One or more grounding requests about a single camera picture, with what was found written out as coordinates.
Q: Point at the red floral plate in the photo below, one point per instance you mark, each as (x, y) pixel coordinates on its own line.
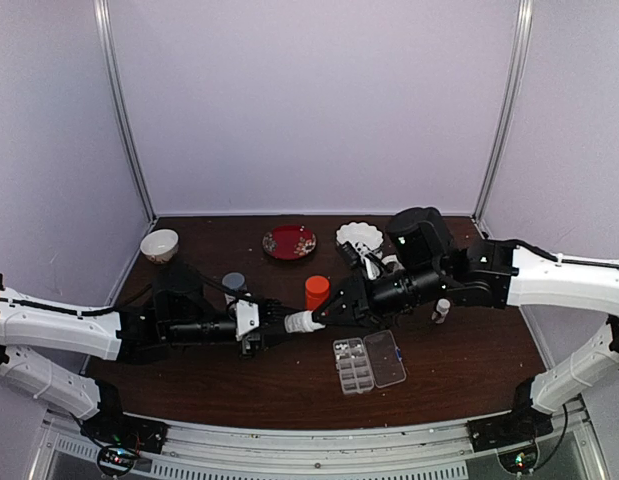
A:
(289, 242)

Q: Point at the white scalloped bowl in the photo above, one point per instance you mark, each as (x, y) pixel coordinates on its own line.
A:
(364, 237)

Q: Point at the white pills in organizer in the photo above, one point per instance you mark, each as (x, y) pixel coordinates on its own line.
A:
(348, 348)

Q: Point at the floral mug yellow inside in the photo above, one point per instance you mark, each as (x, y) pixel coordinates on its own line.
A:
(391, 261)

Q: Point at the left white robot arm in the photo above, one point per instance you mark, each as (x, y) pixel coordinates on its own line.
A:
(184, 308)

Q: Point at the front aluminium rail base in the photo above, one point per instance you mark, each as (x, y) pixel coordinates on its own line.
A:
(440, 450)

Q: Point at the grey lid vitamin bottle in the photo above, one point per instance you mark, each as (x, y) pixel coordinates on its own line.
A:
(235, 282)

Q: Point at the right aluminium frame post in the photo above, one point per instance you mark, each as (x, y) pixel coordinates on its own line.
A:
(517, 64)

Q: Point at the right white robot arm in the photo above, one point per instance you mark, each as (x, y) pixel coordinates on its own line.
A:
(491, 274)

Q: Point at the clear plastic pill organizer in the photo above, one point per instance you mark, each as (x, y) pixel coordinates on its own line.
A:
(380, 366)

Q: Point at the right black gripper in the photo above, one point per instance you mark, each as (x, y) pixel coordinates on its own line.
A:
(356, 307)

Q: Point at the orange pill bottle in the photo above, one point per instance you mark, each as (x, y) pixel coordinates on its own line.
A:
(317, 291)

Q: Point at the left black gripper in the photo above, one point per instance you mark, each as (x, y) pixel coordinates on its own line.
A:
(260, 342)

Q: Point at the small white bottle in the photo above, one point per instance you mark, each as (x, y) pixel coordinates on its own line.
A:
(441, 310)
(301, 322)

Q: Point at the white ceramic rice bowl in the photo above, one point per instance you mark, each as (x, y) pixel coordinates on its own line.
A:
(160, 246)

